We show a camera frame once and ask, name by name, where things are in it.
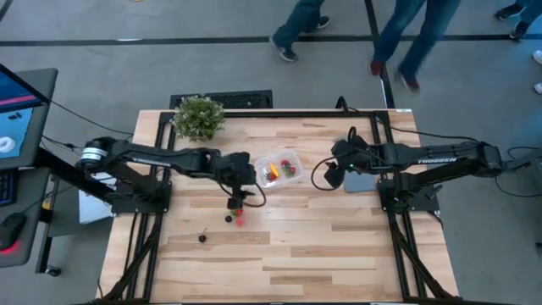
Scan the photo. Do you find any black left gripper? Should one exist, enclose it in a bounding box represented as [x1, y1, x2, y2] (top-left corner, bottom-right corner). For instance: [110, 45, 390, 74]
[218, 151, 257, 212]

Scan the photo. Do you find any grey side desk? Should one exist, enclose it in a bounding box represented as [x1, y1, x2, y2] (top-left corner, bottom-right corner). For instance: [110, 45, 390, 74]
[0, 167, 53, 269]

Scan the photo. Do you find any black keyboard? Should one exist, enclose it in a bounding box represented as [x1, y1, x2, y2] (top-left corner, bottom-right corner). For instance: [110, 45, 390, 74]
[0, 168, 19, 208]

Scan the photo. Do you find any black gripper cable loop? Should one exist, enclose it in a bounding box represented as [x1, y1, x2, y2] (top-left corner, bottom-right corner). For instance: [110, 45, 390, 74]
[310, 155, 340, 192]
[218, 180, 268, 209]

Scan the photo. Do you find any clear plastic tupperware container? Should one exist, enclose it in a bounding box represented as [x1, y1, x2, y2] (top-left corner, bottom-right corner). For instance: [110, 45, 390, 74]
[253, 149, 304, 189]

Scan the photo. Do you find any black floor vent grille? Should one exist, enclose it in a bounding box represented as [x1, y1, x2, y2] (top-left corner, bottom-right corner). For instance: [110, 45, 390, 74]
[169, 89, 274, 110]

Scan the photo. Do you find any grey tupperware lid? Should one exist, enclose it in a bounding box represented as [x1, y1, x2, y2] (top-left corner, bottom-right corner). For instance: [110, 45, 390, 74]
[342, 171, 379, 194]

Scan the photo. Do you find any white paper sheet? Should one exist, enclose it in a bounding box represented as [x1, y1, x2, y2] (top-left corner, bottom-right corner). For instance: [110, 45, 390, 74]
[77, 171, 124, 225]

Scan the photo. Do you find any computer monitor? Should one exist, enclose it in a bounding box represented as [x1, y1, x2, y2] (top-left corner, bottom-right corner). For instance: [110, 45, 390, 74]
[0, 63, 59, 171]

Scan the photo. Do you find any black computer mouse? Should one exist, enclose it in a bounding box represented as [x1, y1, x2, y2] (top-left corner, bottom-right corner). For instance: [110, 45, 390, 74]
[0, 212, 27, 252]

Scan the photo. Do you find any black left gripper cable loop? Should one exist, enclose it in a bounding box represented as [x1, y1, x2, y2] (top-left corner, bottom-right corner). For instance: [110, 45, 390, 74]
[218, 180, 268, 209]

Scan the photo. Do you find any green potted plant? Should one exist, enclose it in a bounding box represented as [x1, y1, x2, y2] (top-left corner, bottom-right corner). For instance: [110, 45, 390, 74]
[173, 95, 226, 142]

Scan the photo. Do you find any black right gripper cable loop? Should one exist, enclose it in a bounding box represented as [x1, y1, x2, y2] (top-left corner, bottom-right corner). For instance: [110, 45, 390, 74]
[310, 155, 340, 192]

